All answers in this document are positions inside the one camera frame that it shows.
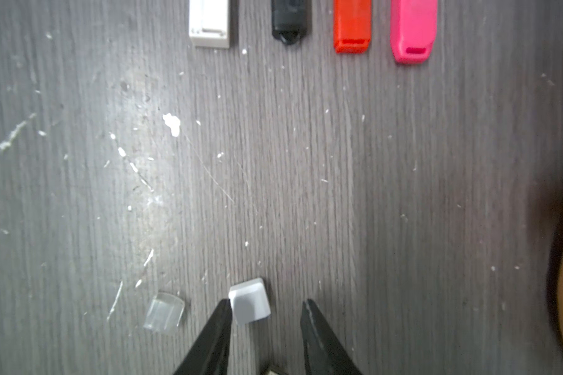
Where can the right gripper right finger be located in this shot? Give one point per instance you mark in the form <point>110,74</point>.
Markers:
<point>323,352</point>

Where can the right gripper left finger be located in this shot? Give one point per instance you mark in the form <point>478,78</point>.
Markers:
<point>210,352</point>

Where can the white usb cap small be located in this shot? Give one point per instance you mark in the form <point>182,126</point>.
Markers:
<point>249,301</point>

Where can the black usb drive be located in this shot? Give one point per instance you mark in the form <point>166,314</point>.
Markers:
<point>290,20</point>

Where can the red usb drive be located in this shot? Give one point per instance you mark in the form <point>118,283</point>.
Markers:
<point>352,26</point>

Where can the pink usb drive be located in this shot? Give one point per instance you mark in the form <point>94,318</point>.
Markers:
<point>413,30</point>

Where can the white usb drive short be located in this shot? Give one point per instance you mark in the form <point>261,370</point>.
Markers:
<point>209,23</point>

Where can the clear usb cap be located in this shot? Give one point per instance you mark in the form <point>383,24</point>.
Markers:
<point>164,313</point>

